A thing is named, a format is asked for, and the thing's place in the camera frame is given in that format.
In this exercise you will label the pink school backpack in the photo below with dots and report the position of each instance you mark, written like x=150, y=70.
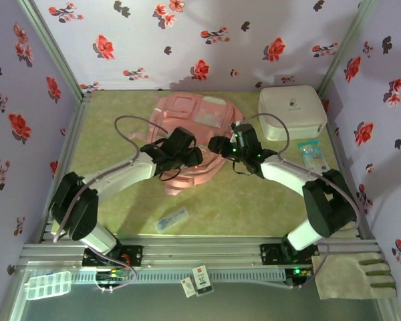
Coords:
x=204, y=110

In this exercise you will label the clear plastic pen case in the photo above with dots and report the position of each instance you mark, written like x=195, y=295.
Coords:
x=172, y=220

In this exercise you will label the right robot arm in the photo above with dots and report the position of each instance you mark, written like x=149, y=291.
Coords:
x=287, y=172

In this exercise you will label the white fabric medicine bag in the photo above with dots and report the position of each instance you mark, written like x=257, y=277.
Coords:
x=290, y=110

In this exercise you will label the blue cotton swab packet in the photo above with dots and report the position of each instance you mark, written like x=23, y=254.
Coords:
x=314, y=155

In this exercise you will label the black and white tag card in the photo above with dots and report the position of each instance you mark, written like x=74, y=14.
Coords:
x=202, y=279

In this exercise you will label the small white tag card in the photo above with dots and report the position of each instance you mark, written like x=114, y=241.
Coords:
x=188, y=287

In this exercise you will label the grey cloth with green stripes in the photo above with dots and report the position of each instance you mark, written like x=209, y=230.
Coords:
x=351, y=275

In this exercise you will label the clear plastic organizer box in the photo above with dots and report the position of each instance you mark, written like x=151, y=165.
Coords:
x=48, y=284

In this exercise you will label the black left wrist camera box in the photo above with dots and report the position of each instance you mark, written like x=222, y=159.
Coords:
x=182, y=138

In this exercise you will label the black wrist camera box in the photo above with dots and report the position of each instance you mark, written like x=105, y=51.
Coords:
x=246, y=135
x=182, y=138

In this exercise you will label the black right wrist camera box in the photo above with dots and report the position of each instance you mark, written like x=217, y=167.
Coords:
x=246, y=135

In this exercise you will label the aluminium frame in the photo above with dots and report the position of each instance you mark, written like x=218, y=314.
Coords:
x=200, y=251

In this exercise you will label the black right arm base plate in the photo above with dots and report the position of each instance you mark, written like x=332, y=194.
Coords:
x=270, y=254

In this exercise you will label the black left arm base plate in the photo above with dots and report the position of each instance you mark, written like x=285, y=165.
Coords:
x=133, y=255

